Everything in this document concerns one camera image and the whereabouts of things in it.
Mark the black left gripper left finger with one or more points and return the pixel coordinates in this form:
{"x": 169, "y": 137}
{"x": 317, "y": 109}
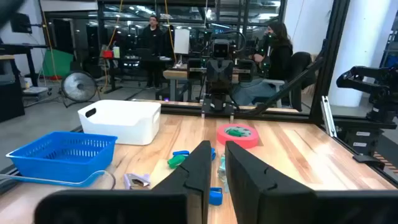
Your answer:
{"x": 196, "y": 174}

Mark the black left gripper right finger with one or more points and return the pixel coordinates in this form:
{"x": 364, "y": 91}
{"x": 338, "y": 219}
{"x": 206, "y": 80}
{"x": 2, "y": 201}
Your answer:
{"x": 264, "y": 193}

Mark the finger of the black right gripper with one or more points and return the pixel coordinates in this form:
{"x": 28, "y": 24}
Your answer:
{"x": 213, "y": 74}
{"x": 226, "y": 74}

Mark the blue mini stapler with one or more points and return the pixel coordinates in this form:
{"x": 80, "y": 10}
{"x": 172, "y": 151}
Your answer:
{"x": 213, "y": 154}
{"x": 215, "y": 196}
{"x": 181, "y": 152}

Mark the pink tape roll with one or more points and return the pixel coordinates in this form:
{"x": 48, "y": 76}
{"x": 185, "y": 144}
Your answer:
{"x": 245, "y": 141}

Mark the green mini stapler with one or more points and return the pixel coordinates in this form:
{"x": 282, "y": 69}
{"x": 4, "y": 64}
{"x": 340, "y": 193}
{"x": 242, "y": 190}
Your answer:
{"x": 234, "y": 132}
{"x": 175, "y": 161}

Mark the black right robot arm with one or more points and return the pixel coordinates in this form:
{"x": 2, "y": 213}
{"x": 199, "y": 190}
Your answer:
{"x": 218, "y": 101}

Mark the black background robot arm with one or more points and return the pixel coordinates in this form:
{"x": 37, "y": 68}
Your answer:
{"x": 373, "y": 90}

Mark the person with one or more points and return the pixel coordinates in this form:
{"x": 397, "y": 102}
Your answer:
{"x": 152, "y": 40}
{"x": 280, "y": 59}

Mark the wooden desk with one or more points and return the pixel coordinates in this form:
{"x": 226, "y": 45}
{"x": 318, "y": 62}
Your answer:
{"x": 174, "y": 74}

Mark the white rectangular lamp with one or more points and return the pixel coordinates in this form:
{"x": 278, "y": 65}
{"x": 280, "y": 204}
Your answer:
{"x": 182, "y": 40}

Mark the office chair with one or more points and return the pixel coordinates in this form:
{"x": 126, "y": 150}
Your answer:
{"x": 300, "y": 68}

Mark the black long desk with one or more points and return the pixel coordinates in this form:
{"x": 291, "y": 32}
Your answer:
{"x": 136, "y": 59}

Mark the white plastic bin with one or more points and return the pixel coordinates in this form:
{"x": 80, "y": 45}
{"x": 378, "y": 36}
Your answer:
{"x": 124, "y": 124}

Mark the clear plastic container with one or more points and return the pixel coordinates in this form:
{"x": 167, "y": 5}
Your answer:
{"x": 107, "y": 171}

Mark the red box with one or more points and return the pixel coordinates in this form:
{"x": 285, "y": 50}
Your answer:
{"x": 108, "y": 54}

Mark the blue plastic basket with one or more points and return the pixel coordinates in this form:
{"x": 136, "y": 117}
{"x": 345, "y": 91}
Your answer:
{"x": 62, "y": 168}

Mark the round floor fan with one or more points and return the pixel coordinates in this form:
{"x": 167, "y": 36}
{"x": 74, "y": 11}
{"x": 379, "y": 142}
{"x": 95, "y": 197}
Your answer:
{"x": 79, "y": 87}

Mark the green cloth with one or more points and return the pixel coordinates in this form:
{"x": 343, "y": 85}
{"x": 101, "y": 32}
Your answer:
{"x": 57, "y": 63}

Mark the white low cart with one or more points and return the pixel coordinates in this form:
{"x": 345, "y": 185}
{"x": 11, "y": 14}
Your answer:
{"x": 35, "y": 90}

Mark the black computer tower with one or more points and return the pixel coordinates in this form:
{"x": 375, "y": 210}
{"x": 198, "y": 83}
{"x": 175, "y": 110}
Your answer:
{"x": 11, "y": 102}

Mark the wooden top workbench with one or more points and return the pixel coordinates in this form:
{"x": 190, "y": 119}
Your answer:
{"x": 6, "y": 57}

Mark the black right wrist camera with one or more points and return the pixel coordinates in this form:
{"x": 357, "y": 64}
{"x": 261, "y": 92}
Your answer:
{"x": 220, "y": 48}

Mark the silver aluminium bracket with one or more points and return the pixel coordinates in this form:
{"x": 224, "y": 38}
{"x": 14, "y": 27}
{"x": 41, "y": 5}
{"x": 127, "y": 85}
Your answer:
{"x": 328, "y": 118}

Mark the black wall monitor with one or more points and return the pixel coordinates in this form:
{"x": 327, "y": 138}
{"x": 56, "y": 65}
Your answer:
{"x": 20, "y": 23}

